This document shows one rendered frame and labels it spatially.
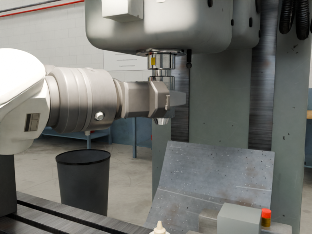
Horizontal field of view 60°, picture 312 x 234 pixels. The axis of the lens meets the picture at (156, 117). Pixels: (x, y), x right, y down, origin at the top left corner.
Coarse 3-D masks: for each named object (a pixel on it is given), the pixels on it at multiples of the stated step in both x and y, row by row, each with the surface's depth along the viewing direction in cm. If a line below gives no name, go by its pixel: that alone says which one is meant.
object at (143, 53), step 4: (148, 48) 42; (152, 48) 42; (156, 48) 41; (160, 48) 41; (164, 48) 41; (168, 48) 41; (172, 48) 42; (176, 48) 42; (136, 52) 44; (140, 52) 43; (144, 52) 42; (148, 52) 42; (152, 52) 42; (156, 52) 42; (160, 52) 42; (164, 52) 42; (168, 52) 42; (172, 52) 42; (176, 52) 42; (180, 52) 43; (184, 52) 44; (144, 56) 48; (176, 56) 48
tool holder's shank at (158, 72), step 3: (153, 69) 45; (156, 69) 45; (159, 69) 44; (162, 69) 44; (165, 69) 44; (168, 69) 45; (156, 72) 45; (159, 72) 45; (162, 72) 45; (165, 72) 45; (156, 75) 45; (159, 75) 45; (162, 75) 45; (165, 75) 45
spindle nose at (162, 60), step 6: (150, 54) 44; (156, 54) 43; (162, 54) 43; (168, 54) 44; (174, 54) 45; (150, 60) 44; (156, 60) 43; (162, 60) 43; (168, 60) 44; (174, 60) 45; (150, 66) 44; (156, 66) 44; (162, 66) 43; (168, 66) 44; (174, 66) 45
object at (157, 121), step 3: (153, 120) 47; (156, 120) 46; (159, 120) 45; (162, 120) 45; (165, 120) 46; (168, 120) 46; (156, 123) 46; (159, 123) 46; (162, 123) 46; (165, 123) 46
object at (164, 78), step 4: (148, 76) 46; (152, 76) 44; (156, 76) 44; (160, 76) 44; (164, 76) 44; (168, 76) 44; (172, 76) 45; (148, 80) 45; (152, 80) 44; (156, 80) 44; (160, 80) 44; (164, 80) 44; (168, 80) 44; (172, 80) 45
